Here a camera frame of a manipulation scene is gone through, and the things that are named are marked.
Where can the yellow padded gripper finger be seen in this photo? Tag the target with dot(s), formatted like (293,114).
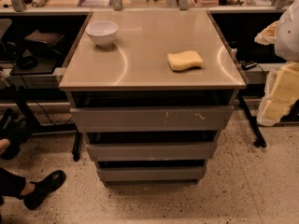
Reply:
(286,87)
(270,113)

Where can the black leather shoe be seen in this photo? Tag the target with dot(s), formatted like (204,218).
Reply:
(44,188)

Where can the dark box on shelf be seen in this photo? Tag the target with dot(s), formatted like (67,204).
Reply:
(46,45)

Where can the black table leg left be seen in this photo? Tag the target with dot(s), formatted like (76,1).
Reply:
(77,146)

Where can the grey top drawer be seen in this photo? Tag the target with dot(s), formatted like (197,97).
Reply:
(151,119)

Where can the grey drawer cabinet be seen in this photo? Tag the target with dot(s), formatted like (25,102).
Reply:
(134,72)

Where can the yellow sponge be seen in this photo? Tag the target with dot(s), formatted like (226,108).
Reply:
(184,60)

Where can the grey drawer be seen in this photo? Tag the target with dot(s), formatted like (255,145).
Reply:
(151,119)
(181,173)
(152,151)

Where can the black table leg right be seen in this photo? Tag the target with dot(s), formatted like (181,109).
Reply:
(259,140)

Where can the white ceramic bowl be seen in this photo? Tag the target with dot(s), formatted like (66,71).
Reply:
(102,33)

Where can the black table leg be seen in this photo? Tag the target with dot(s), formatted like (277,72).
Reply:
(77,146)
(259,140)

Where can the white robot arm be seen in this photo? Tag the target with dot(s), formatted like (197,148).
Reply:
(284,35)

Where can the grey bottom drawer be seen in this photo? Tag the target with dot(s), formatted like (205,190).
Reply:
(181,173)

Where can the black power adapter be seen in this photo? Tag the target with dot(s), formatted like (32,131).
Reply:
(248,65)

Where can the person's dark trouser leg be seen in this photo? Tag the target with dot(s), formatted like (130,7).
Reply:
(11,185)

